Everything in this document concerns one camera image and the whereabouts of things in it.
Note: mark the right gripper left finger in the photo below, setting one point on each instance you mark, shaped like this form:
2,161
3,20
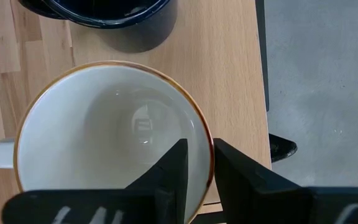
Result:
169,180

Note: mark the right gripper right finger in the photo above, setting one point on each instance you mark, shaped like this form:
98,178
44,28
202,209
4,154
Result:
247,193

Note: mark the dark blue enamel mug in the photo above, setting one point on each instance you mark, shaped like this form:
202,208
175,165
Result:
110,15

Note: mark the wooden shelf black frame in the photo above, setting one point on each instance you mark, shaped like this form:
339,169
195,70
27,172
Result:
228,62

